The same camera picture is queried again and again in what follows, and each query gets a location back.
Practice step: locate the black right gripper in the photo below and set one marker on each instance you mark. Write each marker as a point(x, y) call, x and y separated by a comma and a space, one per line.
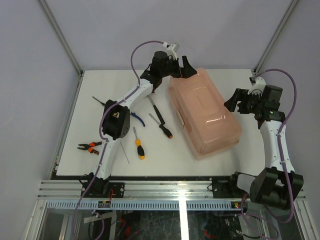
point(238, 96)

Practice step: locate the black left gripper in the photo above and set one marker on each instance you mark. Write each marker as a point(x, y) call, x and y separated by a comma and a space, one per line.
point(186, 70)

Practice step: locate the pink translucent plastic toolbox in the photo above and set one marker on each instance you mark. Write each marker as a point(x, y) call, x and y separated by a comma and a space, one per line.
point(208, 127)

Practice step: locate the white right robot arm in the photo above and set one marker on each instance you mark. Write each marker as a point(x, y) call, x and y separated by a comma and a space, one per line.
point(278, 184)

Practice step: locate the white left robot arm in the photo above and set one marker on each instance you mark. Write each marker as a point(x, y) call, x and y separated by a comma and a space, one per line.
point(115, 122)

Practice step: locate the black orange tip screwdriver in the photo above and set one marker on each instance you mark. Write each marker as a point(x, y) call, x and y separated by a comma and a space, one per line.
point(162, 127)

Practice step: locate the yellow black screwdriver lower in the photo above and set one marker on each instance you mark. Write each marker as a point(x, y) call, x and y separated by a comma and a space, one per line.
point(140, 150)

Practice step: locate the long thin shaft screwdriver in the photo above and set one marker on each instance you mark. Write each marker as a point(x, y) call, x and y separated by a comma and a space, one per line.
point(125, 154)

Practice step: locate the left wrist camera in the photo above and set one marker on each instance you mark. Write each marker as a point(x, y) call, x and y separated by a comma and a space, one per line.
point(171, 49)

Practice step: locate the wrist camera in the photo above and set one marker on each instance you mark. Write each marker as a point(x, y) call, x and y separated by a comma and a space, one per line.
point(171, 49)
point(258, 85)

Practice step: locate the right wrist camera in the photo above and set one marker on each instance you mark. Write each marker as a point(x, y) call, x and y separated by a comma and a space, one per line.
point(258, 85)

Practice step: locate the claw hammer black handle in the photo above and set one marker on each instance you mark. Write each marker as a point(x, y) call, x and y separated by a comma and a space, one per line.
point(162, 121)

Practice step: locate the blue handle cutting pliers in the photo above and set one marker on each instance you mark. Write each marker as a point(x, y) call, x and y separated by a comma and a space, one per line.
point(133, 114)

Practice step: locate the right aluminium corner post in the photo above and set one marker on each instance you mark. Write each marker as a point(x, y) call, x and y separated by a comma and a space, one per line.
point(275, 36)

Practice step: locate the aluminium corner post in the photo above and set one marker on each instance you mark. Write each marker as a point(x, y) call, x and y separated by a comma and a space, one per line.
point(275, 36)
point(43, 4)

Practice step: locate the orange black handle pliers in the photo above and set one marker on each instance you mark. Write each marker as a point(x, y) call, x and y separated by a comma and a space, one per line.
point(90, 147)

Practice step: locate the aluminium front rail frame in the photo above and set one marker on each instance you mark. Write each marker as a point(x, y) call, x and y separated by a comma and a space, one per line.
point(143, 189)

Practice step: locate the left aluminium corner post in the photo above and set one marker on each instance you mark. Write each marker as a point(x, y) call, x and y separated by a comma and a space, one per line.
point(43, 4)

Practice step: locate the slotted grey cable duct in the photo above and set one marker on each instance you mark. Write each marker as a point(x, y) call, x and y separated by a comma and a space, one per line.
point(144, 205)

